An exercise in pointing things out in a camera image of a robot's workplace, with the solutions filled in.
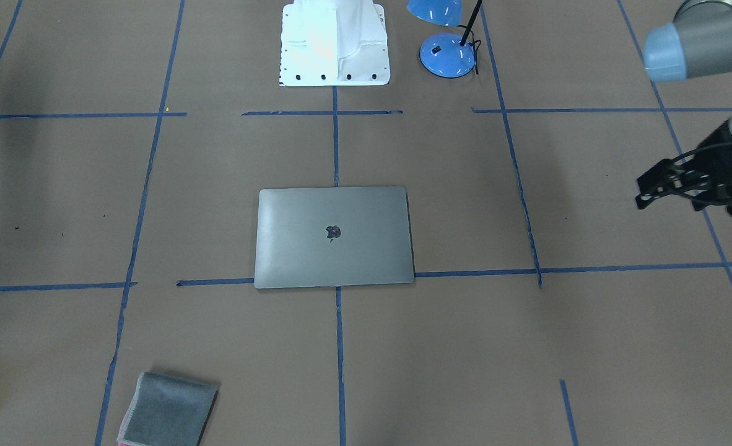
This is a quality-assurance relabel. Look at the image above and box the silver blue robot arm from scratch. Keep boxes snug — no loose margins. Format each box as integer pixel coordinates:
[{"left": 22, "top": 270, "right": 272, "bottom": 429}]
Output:
[{"left": 635, "top": 1, "right": 732, "bottom": 216}]

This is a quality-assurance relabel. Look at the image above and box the grey laptop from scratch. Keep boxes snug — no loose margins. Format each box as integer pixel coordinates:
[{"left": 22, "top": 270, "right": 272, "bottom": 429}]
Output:
[{"left": 255, "top": 186, "right": 415, "bottom": 290}]

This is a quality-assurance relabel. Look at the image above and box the blue desk lamp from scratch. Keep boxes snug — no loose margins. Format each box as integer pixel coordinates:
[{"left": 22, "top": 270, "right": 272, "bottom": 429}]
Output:
[{"left": 406, "top": 1, "right": 483, "bottom": 79}]

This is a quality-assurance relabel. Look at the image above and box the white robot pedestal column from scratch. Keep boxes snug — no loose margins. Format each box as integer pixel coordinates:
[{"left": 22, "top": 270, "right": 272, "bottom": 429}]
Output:
[{"left": 279, "top": 1, "right": 391, "bottom": 87}]

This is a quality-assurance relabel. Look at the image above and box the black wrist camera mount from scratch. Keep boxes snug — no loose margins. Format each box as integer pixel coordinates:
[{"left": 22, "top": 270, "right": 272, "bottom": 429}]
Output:
[{"left": 635, "top": 159, "right": 732, "bottom": 212}]

